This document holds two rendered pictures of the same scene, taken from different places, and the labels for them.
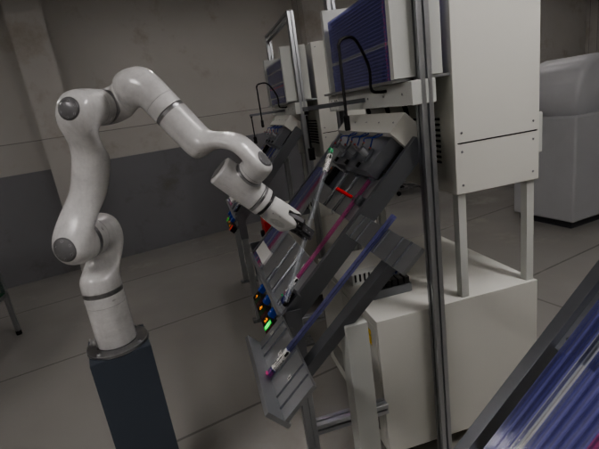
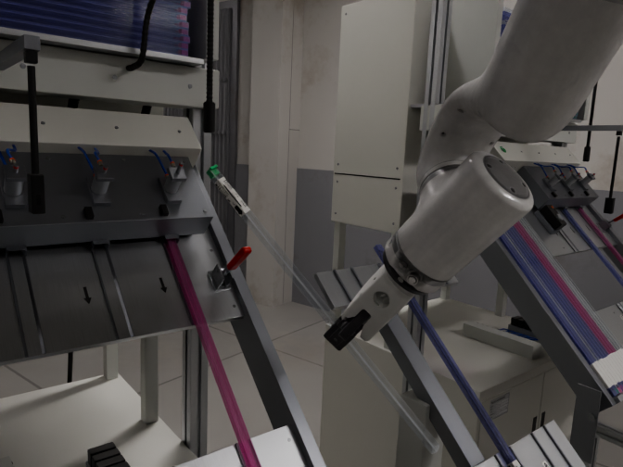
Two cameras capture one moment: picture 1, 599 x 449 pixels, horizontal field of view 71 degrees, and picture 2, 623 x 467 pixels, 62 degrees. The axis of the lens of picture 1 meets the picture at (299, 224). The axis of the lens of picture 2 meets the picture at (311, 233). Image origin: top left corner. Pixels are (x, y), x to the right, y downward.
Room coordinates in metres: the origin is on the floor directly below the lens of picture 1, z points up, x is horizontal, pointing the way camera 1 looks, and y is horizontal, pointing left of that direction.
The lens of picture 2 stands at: (1.55, 0.58, 1.24)
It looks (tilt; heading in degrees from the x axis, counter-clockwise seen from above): 9 degrees down; 243
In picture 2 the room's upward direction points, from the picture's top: 3 degrees clockwise
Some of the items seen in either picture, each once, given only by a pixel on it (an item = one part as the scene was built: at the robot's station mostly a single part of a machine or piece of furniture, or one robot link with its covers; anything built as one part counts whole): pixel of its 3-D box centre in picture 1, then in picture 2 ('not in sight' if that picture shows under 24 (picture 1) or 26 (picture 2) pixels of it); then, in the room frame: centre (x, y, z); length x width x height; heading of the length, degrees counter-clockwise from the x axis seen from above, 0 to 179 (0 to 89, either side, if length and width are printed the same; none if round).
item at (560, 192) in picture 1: (571, 139); not in sight; (3.79, -2.57, 0.72); 0.79 x 0.65 x 1.43; 115
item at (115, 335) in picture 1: (110, 317); not in sight; (1.24, 0.64, 0.79); 0.19 x 0.19 x 0.18
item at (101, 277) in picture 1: (99, 252); not in sight; (1.27, 0.64, 1.00); 0.19 x 0.12 x 0.24; 169
